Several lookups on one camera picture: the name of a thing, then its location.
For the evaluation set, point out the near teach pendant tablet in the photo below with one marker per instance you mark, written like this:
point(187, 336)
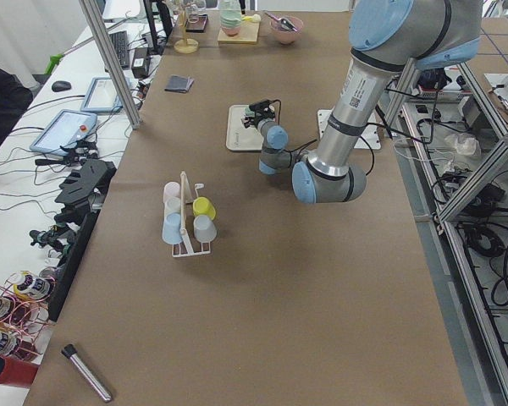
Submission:
point(65, 130)

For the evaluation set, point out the teach pendant tablet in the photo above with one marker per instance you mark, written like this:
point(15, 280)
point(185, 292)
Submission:
point(101, 97)
point(65, 130)

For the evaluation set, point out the metal scoop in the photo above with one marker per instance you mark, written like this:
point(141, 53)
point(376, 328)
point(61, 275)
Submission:
point(283, 23)

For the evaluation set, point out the black computer mouse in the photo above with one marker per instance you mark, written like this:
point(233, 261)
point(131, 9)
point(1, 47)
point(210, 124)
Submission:
point(60, 86)

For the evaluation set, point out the far teach pendant tablet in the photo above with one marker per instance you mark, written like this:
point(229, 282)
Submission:
point(101, 97)

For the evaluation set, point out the pink bowl with ice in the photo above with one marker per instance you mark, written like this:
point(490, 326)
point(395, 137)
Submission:
point(284, 36)

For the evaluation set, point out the wooden cutting board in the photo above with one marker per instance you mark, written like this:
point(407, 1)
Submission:
point(246, 33)

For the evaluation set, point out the wooden mug tree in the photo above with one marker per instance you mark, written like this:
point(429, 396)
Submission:
point(184, 45)

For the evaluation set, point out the pink cup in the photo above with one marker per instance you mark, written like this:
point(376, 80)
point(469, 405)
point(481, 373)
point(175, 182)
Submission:
point(171, 190)

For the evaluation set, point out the red cylinder can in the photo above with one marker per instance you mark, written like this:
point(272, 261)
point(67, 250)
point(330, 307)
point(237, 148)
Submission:
point(17, 373)

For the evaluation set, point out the yellow cup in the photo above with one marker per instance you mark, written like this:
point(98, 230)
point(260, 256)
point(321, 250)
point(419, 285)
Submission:
point(203, 206)

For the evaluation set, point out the grey cup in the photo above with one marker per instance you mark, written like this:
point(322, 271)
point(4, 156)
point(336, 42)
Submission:
point(204, 229)

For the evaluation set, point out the cream rectangular tray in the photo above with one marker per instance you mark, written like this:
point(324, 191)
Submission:
point(238, 138)

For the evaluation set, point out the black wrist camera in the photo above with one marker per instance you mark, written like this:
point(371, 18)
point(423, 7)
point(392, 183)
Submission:
point(260, 106)

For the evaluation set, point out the metal cylinder with black cap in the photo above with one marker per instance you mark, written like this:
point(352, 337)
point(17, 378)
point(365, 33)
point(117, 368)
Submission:
point(70, 352)

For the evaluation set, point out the light blue cup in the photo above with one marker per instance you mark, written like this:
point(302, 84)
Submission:
point(171, 229)

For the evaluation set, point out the white cup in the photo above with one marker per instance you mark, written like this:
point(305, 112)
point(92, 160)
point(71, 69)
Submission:
point(172, 205)

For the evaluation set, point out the stacked green bowls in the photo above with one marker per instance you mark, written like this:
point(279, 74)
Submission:
point(230, 21)

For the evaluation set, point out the green cup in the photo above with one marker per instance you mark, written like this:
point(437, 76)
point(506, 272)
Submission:
point(249, 114)

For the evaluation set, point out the grey folded cloth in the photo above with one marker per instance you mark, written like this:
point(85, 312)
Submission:
point(179, 84)

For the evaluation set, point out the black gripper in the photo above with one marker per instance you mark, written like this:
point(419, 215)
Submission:
point(253, 119)

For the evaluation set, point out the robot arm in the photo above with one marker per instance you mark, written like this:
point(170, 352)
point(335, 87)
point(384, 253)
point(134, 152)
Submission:
point(384, 36)

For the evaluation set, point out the white wire cup rack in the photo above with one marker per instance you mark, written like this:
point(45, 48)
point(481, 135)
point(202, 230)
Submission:
point(187, 197)

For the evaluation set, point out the black tool holder stand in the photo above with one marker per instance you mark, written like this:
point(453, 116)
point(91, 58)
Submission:
point(76, 191)

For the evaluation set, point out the black keyboard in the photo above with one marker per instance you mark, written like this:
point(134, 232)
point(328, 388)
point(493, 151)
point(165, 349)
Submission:
point(119, 42)

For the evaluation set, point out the aluminium frame post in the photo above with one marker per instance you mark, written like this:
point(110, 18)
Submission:
point(110, 59)

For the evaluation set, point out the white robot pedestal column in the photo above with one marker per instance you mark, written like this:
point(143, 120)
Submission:
point(368, 139)

